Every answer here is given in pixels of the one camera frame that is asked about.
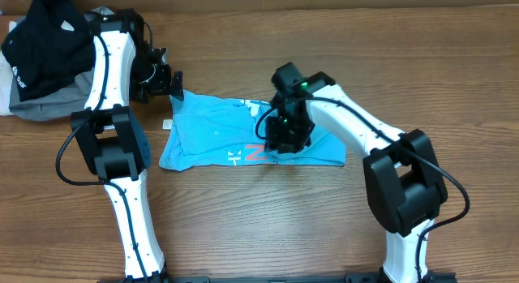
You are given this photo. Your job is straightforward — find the light blue t-shirt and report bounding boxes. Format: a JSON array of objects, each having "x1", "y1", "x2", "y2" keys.
[{"x1": 159, "y1": 90, "x2": 346, "y2": 172}]

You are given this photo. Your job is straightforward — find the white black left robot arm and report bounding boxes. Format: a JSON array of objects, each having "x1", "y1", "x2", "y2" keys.
[{"x1": 68, "y1": 9, "x2": 184, "y2": 282}]

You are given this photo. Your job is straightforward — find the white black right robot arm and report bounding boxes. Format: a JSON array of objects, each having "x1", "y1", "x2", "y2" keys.
[{"x1": 261, "y1": 62, "x2": 457, "y2": 282}]

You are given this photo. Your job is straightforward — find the grey folded shirt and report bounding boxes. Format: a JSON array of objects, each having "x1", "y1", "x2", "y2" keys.
[{"x1": 8, "y1": 6, "x2": 117, "y2": 122}]

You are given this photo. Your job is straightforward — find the black folded shirt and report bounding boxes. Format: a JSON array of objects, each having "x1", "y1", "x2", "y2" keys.
[{"x1": 2, "y1": 0, "x2": 95, "y2": 101}]

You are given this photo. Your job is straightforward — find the white folded shirt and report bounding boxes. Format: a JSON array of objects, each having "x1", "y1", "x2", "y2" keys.
[{"x1": 0, "y1": 19, "x2": 19, "y2": 117}]

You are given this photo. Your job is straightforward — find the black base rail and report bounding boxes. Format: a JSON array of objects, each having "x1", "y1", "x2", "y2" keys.
[{"x1": 97, "y1": 271, "x2": 459, "y2": 283}]

